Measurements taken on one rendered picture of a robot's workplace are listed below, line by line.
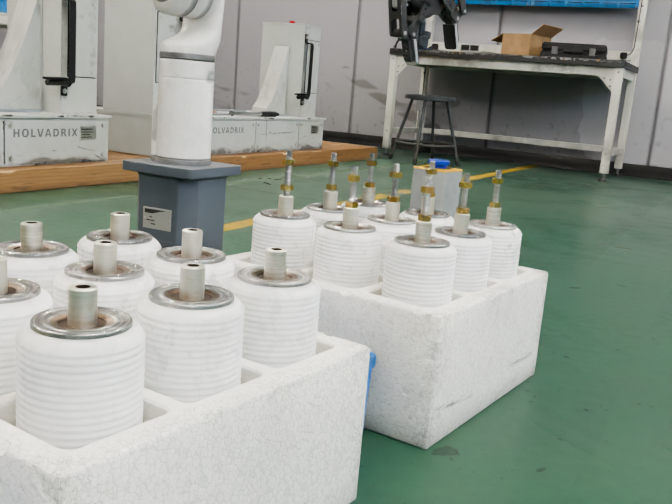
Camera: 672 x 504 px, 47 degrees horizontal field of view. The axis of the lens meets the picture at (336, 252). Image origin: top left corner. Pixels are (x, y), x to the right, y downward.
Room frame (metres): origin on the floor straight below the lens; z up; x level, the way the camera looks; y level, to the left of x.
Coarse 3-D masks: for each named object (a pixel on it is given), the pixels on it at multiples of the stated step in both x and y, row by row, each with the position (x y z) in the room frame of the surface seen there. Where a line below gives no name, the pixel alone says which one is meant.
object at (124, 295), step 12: (60, 276) 0.71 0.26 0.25; (144, 276) 0.74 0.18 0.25; (60, 288) 0.70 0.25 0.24; (108, 288) 0.70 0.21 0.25; (120, 288) 0.70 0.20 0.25; (132, 288) 0.71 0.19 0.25; (144, 288) 0.72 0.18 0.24; (60, 300) 0.70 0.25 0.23; (108, 300) 0.69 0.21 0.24; (120, 300) 0.70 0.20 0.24; (132, 300) 0.71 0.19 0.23; (132, 312) 0.71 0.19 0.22
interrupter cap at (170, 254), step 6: (174, 246) 0.86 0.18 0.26; (180, 246) 0.87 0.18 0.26; (156, 252) 0.83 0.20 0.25; (162, 252) 0.83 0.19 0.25; (168, 252) 0.83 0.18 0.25; (174, 252) 0.84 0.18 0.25; (180, 252) 0.85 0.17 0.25; (204, 252) 0.85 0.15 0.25; (210, 252) 0.85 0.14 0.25; (216, 252) 0.86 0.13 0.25; (222, 252) 0.85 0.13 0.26; (162, 258) 0.81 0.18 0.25; (168, 258) 0.80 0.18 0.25; (174, 258) 0.80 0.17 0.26; (180, 258) 0.81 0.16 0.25; (186, 258) 0.81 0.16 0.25; (204, 258) 0.82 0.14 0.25; (210, 258) 0.82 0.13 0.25; (216, 258) 0.83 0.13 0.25; (222, 258) 0.83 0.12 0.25
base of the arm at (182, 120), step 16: (160, 64) 1.31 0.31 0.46; (176, 64) 1.29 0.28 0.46; (192, 64) 1.29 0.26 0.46; (208, 64) 1.31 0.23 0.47; (160, 80) 1.31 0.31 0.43; (176, 80) 1.29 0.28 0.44; (192, 80) 1.29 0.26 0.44; (208, 80) 1.31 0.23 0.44; (160, 96) 1.31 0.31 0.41; (176, 96) 1.29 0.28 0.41; (192, 96) 1.29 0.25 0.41; (208, 96) 1.32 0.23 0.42; (160, 112) 1.30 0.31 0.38; (176, 112) 1.29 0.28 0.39; (192, 112) 1.29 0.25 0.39; (208, 112) 1.32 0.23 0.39; (160, 128) 1.30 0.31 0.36; (176, 128) 1.29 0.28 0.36; (192, 128) 1.29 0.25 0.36; (208, 128) 1.32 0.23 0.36; (160, 144) 1.30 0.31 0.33; (176, 144) 1.29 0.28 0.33; (192, 144) 1.29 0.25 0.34; (208, 144) 1.32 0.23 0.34; (160, 160) 1.30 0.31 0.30; (176, 160) 1.29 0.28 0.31; (192, 160) 1.30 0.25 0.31; (208, 160) 1.32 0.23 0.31
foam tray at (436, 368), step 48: (336, 288) 1.03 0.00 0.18; (528, 288) 1.18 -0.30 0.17; (336, 336) 1.01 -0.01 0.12; (384, 336) 0.97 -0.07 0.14; (432, 336) 0.93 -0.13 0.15; (480, 336) 1.04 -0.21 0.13; (528, 336) 1.20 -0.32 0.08; (384, 384) 0.97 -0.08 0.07; (432, 384) 0.93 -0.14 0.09; (480, 384) 1.06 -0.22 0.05; (384, 432) 0.96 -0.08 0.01; (432, 432) 0.94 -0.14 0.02
